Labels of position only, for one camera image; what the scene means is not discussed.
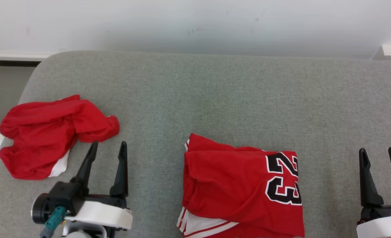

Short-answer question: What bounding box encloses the red white number 23 jersey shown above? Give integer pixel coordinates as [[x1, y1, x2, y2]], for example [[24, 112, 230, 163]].
[[176, 133, 305, 238]]

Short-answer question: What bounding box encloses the grey fabric sofa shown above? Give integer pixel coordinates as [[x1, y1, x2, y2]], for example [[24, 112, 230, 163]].
[[0, 50, 391, 238]]

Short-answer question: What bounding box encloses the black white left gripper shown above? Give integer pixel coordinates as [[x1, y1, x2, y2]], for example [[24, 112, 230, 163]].
[[31, 141, 133, 238]]

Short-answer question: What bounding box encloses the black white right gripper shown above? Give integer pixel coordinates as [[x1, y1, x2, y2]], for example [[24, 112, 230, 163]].
[[357, 147, 391, 238]]

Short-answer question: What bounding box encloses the white skirting board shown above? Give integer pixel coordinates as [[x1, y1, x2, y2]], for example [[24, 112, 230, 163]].
[[0, 53, 52, 61]]

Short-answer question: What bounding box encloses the red white garment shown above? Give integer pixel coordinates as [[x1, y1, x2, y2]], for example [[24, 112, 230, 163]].
[[0, 95, 120, 180]]

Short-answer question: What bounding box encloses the teal cable connector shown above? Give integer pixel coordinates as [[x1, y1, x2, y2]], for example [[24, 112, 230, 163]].
[[40, 207, 66, 238]]

